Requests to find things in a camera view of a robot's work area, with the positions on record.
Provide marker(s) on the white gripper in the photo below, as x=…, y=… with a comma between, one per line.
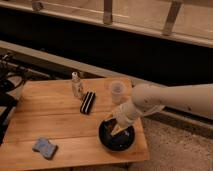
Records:
x=125, y=114

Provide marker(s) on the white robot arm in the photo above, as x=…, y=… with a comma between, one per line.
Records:
x=148, y=99

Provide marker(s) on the dark ceramic bowl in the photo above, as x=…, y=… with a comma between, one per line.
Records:
x=119, y=142

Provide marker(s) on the translucent plastic cup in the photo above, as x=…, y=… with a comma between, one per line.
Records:
x=117, y=90

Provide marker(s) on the black white striped block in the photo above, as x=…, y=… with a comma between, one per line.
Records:
x=87, y=102

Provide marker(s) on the small clear bottle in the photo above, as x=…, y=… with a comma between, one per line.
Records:
x=77, y=86

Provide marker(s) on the wooden table board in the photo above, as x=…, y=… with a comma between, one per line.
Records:
x=49, y=109

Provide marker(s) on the blue sponge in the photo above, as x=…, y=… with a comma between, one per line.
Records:
x=45, y=148

